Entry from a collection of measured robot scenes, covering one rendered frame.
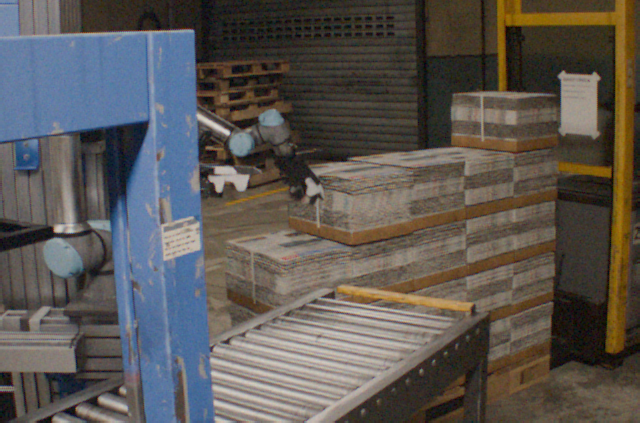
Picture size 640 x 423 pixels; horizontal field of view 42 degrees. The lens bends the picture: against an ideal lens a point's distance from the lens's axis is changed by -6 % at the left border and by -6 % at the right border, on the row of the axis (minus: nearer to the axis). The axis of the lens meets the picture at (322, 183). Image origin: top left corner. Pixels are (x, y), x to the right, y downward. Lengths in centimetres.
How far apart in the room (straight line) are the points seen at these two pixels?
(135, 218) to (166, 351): 16
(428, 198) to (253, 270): 71
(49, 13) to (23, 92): 182
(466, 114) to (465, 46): 632
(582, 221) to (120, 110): 353
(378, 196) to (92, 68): 224
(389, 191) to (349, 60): 783
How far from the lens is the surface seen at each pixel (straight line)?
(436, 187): 327
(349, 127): 1091
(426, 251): 329
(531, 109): 366
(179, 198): 98
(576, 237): 432
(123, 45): 92
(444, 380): 217
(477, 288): 354
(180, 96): 98
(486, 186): 347
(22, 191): 269
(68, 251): 234
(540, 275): 384
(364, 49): 1073
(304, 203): 319
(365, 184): 300
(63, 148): 233
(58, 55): 86
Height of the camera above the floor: 153
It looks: 9 degrees down
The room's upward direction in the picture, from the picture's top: 1 degrees counter-clockwise
